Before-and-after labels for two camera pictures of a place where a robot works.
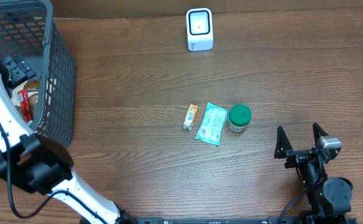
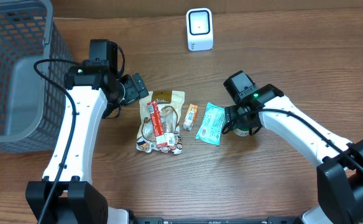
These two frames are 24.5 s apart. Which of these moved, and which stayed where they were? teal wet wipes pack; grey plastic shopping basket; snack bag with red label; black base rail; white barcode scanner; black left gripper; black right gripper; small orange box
Moved: black left gripper; black right gripper; snack bag with red label
Stayed: grey plastic shopping basket; white barcode scanner; small orange box; teal wet wipes pack; black base rail
